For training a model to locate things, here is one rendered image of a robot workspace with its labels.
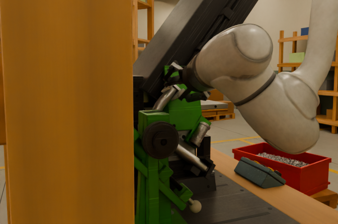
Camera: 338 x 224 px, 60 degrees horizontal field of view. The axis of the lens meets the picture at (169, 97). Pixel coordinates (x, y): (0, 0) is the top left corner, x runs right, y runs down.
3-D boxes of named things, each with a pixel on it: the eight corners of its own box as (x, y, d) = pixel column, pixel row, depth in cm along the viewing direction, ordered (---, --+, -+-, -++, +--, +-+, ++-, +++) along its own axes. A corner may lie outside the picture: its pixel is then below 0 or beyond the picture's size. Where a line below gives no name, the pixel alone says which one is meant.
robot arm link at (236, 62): (181, 64, 61) (222, 110, 62) (218, 36, 47) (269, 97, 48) (213, 34, 65) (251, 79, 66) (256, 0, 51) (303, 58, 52)
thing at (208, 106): (208, 106, 128) (208, 99, 127) (228, 111, 113) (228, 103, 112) (118, 111, 114) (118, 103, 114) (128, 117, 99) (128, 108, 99)
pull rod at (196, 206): (197, 208, 69) (198, 185, 69) (203, 214, 67) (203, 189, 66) (176, 212, 68) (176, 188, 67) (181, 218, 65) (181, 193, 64)
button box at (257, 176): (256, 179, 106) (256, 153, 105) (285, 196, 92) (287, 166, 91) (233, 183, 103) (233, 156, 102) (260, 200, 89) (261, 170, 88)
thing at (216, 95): (214, 114, 830) (215, 88, 823) (235, 118, 763) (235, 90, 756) (179, 118, 766) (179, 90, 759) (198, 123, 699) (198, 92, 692)
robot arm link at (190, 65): (210, 38, 65) (198, 47, 70) (186, 67, 61) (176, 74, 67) (239, 67, 66) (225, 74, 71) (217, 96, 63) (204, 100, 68)
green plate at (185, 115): (193, 130, 102) (187, 72, 105) (203, 128, 94) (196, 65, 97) (162, 132, 98) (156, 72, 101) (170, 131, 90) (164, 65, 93)
